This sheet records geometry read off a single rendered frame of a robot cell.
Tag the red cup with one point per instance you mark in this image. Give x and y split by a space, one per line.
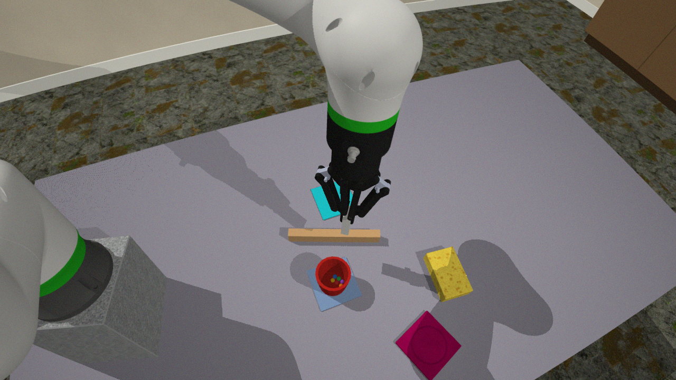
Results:
325 271

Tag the yellow sponge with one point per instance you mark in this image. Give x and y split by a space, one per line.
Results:
447 274

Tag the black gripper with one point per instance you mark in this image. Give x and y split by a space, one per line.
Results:
366 175

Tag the magenta square coaster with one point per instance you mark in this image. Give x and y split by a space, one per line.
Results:
428 345

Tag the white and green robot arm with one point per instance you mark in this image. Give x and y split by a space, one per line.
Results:
370 50

